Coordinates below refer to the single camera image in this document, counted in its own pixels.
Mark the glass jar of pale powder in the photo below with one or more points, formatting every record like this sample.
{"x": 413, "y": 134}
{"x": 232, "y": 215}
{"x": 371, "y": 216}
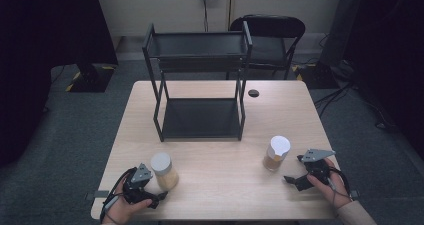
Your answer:
{"x": 165, "y": 171}

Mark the glass jar of brown seasoning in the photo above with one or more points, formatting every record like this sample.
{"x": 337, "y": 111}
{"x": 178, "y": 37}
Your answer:
{"x": 276, "y": 153}

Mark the beige wall conduit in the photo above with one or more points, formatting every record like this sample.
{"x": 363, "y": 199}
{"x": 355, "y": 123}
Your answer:
{"x": 230, "y": 8}

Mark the person's left hand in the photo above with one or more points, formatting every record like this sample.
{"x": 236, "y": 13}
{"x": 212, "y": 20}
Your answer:
{"x": 125, "y": 211}

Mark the black round table grommet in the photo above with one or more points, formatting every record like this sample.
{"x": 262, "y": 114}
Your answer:
{"x": 253, "y": 93}

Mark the black metal two-tier rack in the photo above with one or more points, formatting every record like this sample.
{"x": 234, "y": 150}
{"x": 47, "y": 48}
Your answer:
{"x": 201, "y": 118}

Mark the dark curtain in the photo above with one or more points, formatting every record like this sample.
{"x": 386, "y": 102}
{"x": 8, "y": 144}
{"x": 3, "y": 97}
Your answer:
{"x": 393, "y": 51}
{"x": 40, "y": 51}

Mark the black folding chair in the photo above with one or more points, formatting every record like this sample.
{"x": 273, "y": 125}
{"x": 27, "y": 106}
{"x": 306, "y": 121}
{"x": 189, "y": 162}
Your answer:
{"x": 270, "y": 45}

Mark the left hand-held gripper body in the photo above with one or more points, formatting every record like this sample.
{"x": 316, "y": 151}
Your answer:
{"x": 135, "y": 188}

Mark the black stand base yellow stripes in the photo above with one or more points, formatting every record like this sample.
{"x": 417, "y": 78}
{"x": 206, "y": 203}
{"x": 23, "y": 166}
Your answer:
{"x": 316, "y": 76}
{"x": 91, "y": 80}

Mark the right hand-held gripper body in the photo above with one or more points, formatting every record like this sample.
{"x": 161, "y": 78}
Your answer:
{"x": 316, "y": 168}

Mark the person's right hand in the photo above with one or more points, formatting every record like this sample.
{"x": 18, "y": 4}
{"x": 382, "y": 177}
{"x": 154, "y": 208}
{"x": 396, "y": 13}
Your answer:
{"x": 335, "y": 190}

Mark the grey table edge bracket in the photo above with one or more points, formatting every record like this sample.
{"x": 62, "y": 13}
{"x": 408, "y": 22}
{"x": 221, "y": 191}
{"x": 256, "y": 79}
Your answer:
{"x": 354, "y": 194}
{"x": 98, "y": 195}

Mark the grey upright panel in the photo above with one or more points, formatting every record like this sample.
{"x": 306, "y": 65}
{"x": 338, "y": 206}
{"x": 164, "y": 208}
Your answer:
{"x": 343, "y": 25}

